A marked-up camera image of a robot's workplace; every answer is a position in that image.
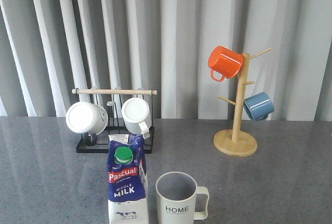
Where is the blue white milk carton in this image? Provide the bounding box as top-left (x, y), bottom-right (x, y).
top-left (107, 134), bottom-right (149, 223)

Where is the orange mug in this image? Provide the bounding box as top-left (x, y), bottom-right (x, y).
top-left (208, 46), bottom-right (244, 82)

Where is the blue mug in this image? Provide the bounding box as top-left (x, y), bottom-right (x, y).
top-left (243, 92), bottom-right (274, 122)

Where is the black wire mug rack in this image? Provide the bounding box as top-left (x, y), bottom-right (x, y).
top-left (72, 87), bottom-right (158, 155)

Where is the white smooth mug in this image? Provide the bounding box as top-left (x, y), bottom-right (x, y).
top-left (66, 102), bottom-right (108, 146)

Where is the wooden mug tree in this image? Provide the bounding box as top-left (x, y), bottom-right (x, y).
top-left (213, 48), bottom-right (272, 157)

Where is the grey white curtain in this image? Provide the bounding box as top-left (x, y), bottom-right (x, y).
top-left (1, 0), bottom-right (331, 121)

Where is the white ribbed mug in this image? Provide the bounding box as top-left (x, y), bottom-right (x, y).
top-left (121, 97), bottom-right (151, 139)

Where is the cream HOME mug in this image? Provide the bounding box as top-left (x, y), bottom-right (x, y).
top-left (155, 172), bottom-right (210, 223)

